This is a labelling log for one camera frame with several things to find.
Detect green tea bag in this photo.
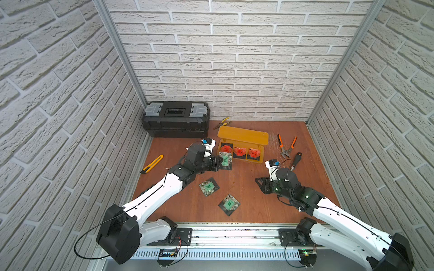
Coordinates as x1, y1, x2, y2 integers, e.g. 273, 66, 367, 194
219, 152, 232, 171
218, 194, 240, 216
199, 177, 220, 197

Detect red tea bag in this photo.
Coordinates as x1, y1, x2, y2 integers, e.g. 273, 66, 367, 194
233, 147, 247, 159
247, 148, 261, 161
219, 142, 233, 154

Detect red tea bag front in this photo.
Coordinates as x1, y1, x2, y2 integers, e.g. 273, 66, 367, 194
233, 147, 247, 159

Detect green tea bag front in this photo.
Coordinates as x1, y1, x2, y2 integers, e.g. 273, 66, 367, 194
218, 194, 240, 216

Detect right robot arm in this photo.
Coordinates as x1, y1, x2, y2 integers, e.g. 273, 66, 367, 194
256, 160, 414, 271

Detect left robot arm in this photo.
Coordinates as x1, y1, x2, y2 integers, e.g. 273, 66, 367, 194
96, 138, 221, 264

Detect yellow wooden two-tier shelf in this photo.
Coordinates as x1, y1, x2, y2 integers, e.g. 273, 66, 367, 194
217, 126, 269, 163

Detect yellow black small pliers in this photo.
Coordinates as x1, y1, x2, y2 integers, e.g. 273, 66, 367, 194
213, 117, 232, 130

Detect black orange ratchet screwdriver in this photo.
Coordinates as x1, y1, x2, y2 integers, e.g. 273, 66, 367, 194
290, 152, 302, 171

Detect black plastic toolbox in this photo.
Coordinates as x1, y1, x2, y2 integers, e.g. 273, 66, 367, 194
141, 101, 210, 138

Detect yellow utility knife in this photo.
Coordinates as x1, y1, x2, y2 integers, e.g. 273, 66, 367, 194
140, 155, 164, 175

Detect right controller board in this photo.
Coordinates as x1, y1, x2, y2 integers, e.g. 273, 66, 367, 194
298, 250, 317, 268

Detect controller board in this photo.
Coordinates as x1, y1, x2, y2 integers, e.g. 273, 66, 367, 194
298, 250, 317, 268
157, 248, 179, 267

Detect left controller board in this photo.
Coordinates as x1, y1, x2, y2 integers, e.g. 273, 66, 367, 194
157, 248, 179, 267

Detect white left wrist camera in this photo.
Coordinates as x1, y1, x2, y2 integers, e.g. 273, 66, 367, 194
202, 138, 216, 155

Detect orange handled groove pliers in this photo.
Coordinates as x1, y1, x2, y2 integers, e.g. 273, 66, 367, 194
278, 134, 298, 159

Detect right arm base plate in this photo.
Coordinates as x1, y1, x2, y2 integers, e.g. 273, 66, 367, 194
278, 228, 316, 247

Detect aluminium front rail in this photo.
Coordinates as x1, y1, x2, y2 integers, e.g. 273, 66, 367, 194
128, 221, 370, 251

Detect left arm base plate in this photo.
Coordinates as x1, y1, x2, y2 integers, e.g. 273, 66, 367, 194
148, 228, 193, 246

